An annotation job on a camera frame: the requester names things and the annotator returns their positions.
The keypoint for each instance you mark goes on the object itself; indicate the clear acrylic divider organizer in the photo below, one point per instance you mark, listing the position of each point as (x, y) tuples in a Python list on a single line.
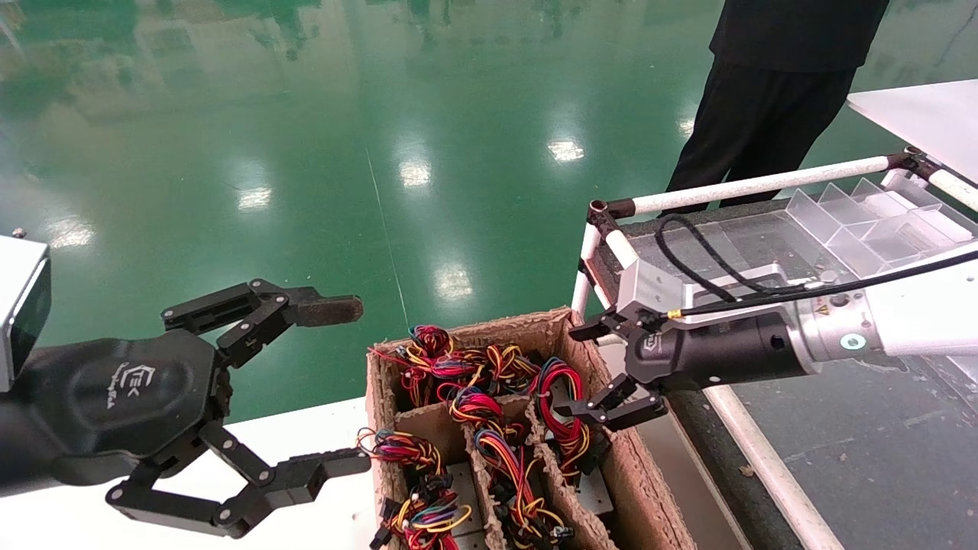
[(863, 221)]

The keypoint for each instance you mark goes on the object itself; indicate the person in black clothes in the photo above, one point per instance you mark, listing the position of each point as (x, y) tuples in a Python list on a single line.
[(764, 114)]

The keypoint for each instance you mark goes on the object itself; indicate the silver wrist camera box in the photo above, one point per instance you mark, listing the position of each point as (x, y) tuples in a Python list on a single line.
[(649, 286), (19, 305)]

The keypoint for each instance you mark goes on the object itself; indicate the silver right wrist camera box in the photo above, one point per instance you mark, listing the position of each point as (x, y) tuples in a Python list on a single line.
[(649, 286)]

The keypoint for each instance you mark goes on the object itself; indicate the narrow cardboard lengthwise divider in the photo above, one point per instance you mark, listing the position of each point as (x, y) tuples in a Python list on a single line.
[(483, 500)]

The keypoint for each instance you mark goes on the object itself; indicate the silver power supply unit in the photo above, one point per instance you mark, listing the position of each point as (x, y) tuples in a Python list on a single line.
[(462, 489)]

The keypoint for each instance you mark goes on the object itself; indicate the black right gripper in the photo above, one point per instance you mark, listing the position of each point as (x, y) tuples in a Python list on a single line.
[(726, 351)]

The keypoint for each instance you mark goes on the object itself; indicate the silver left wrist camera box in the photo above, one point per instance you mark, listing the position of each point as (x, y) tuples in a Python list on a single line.
[(19, 305)]

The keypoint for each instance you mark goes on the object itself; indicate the white tube cart frame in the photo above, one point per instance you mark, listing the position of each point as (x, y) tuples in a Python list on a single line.
[(764, 183)]

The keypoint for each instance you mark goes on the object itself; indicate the brown cardboard box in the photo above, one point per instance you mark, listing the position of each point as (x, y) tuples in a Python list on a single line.
[(527, 328)]

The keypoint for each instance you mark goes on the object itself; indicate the torn cardboard lengthwise divider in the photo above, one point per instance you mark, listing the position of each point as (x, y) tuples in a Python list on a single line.
[(565, 504)]

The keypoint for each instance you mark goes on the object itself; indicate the cardboard cross divider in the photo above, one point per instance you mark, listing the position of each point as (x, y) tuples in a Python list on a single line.
[(428, 431)]

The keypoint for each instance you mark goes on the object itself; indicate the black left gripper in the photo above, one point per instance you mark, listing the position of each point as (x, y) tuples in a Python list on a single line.
[(130, 389)]

